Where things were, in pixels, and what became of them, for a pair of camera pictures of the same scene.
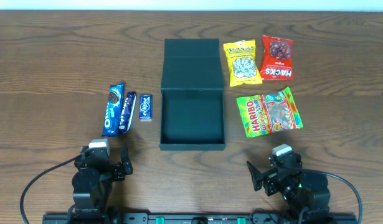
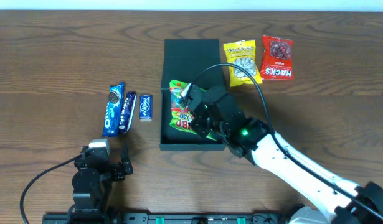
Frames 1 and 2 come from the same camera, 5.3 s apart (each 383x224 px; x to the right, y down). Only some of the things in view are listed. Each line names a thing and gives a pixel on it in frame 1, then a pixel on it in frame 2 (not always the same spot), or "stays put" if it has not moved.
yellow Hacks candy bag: (241, 56) stays put
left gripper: (115, 169) stays put
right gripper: (269, 179) to (197, 109)
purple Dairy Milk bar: (126, 118) stays put
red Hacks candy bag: (277, 62) stays put
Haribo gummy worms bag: (270, 112) to (181, 113)
